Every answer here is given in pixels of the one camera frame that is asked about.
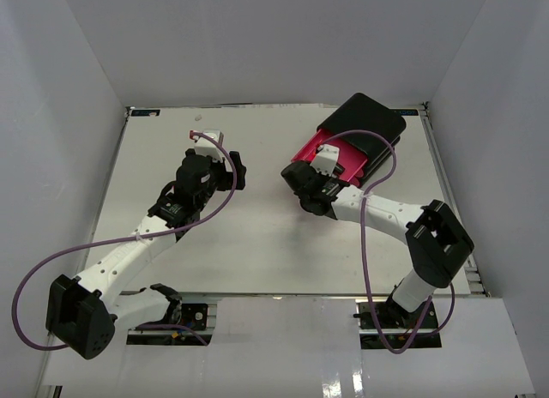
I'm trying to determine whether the black pink drawer organizer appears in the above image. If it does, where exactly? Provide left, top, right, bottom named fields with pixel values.
left=292, top=93, right=407, bottom=187

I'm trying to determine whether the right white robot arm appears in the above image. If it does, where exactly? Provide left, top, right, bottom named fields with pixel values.
left=281, top=161, right=474, bottom=329

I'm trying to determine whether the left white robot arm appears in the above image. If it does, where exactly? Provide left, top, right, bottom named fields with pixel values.
left=45, top=148, right=246, bottom=359

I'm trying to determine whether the dark blue table label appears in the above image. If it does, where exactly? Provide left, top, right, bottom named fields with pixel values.
left=130, top=109, right=160, bottom=117

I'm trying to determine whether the right dark table label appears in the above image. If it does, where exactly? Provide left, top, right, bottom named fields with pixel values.
left=393, top=109, right=419, bottom=117

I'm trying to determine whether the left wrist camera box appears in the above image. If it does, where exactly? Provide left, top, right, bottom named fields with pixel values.
left=190, top=129, right=224, bottom=161

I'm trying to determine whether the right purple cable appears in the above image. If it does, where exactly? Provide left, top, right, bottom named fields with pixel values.
left=325, top=130, right=456, bottom=355

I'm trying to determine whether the purple cable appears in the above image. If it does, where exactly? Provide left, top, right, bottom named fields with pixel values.
left=12, top=130, right=237, bottom=352
left=325, top=130, right=456, bottom=355

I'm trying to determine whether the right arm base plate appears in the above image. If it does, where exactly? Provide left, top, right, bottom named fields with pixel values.
left=353, top=301, right=438, bottom=329

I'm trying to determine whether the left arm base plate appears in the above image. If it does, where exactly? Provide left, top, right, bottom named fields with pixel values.
left=116, top=303, right=208, bottom=331

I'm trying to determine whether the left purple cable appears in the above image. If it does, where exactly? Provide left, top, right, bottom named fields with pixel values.
left=12, top=130, right=237, bottom=352

